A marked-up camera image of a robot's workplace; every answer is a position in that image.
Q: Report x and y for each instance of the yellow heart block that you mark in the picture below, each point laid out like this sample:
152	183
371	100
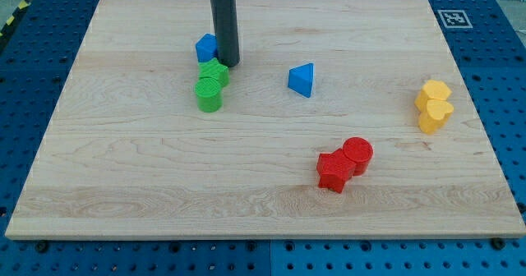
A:
434	114

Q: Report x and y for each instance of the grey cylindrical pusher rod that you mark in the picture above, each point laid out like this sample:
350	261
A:
224	14

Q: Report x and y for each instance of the blue pentagon block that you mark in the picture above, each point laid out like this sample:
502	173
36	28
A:
206	48

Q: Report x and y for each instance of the red star block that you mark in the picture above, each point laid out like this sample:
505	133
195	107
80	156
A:
334	170

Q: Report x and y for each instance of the white fiducial marker tag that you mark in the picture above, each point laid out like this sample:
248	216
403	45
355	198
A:
454	19

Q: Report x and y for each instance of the green star block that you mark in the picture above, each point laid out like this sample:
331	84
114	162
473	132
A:
214	69

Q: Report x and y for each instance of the red cylinder block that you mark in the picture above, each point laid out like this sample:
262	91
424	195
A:
360	152

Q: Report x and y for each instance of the green cylinder block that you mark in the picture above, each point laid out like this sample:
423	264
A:
208	94

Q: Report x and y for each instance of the blue triangle block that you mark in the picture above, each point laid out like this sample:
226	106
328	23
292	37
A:
301	79

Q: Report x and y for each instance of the yellow hexagon block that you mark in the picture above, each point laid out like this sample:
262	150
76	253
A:
432	89

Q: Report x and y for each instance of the light wooden board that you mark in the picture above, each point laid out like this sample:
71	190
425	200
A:
129	156

